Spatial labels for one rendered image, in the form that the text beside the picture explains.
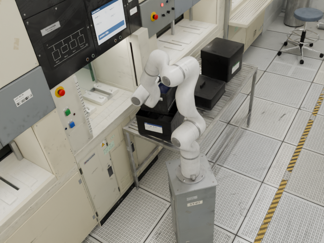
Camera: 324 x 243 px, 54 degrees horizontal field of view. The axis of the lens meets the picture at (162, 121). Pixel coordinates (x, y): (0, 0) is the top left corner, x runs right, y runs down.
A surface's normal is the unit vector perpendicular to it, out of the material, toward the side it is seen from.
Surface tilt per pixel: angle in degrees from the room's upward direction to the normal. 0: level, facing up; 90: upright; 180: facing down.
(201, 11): 90
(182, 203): 90
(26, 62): 90
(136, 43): 90
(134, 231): 0
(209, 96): 0
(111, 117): 0
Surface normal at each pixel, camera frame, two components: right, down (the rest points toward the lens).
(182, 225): 0.21, 0.63
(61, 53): 0.84, 0.30
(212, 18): -0.54, 0.58
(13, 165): -0.07, -0.76
